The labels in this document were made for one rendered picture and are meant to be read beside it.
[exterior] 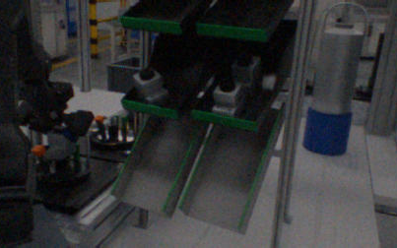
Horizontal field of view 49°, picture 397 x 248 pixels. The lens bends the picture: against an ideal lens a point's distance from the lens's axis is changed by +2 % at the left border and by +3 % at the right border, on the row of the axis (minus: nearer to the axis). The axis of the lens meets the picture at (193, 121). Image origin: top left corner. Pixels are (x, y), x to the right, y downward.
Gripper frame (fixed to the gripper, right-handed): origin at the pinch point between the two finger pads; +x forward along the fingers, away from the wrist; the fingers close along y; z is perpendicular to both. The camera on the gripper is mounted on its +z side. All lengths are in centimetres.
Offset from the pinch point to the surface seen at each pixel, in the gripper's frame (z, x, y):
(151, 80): 3.3, -19.2, -26.8
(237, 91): 3.4, -19.2, -43.8
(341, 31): 73, 27, -59
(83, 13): 96, 48, 61
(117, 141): 11.5, 19.8, -3.2
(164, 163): -4.0, -0.6, -27.9
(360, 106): 86, 80, -71
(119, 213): -12.1, 12.1, -16.7
